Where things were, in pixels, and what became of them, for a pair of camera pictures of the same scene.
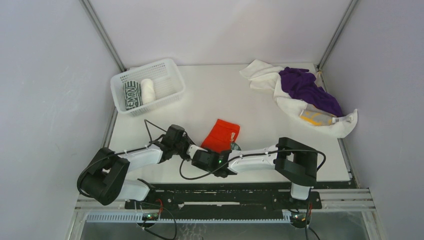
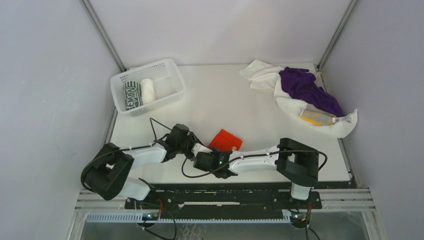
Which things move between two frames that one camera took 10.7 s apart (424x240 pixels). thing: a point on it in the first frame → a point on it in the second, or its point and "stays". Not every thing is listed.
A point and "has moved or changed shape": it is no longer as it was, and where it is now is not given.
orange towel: (220, 137) has moved or changed shape
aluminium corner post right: (351, 7) stays
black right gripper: (211, 151) stays
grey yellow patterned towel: (315, 116) stays
